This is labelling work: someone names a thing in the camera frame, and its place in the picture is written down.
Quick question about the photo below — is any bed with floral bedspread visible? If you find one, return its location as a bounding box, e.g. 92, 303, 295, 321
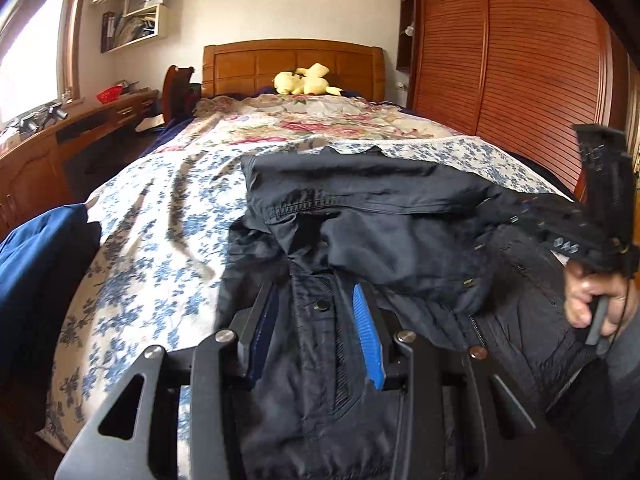
37, 136, 575, 480

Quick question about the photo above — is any white wall shelf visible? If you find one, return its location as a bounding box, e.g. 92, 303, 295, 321
90, 0, 176, 54

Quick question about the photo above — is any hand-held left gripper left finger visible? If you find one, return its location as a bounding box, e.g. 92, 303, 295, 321
54, 281, 281, 480

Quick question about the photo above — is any person's right hand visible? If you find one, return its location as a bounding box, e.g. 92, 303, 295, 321
563, 261, 632, 338

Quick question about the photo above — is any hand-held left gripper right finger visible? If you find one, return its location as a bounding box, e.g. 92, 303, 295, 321
351, 282, 571, 480

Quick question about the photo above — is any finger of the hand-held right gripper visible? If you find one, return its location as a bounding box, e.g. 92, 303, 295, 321
572, 122, 631, 254
477, 194, 589, 264

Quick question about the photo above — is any folded blue clothing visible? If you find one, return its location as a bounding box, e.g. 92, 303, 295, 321
0, 202, 104, 357

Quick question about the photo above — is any dark jacket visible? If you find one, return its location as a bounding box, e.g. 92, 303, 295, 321
216, 145, 618, 480

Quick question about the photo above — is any window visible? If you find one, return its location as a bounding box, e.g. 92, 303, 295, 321
0, 0, 82, 126

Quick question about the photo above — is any row of books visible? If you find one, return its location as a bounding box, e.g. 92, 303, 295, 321
101, 11, 122, 54

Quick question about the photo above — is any wooden slatted wardrobe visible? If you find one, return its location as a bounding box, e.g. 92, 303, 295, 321
406, 0, 640, 202

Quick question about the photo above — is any wooden bed headboard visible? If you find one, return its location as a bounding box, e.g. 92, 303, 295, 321
201, 39, 385, 99

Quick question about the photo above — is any wooden chair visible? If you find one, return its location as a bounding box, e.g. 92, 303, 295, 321
161, 65, 202, 127

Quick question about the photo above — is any yellow plush toy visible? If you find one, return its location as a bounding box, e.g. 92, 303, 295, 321
272, 62, 345, 97

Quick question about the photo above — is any wooden desk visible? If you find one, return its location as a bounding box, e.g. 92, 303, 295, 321
0, 87, 161, 242

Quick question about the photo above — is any person's right forearm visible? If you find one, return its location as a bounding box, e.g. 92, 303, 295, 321
597, 280, 640, 461

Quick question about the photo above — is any narrow wooden side shelf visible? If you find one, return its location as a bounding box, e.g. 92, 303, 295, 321
396, 0, 422, 74

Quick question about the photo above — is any pink floral quilt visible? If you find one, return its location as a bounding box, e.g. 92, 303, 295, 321
192, 92, 469, 155

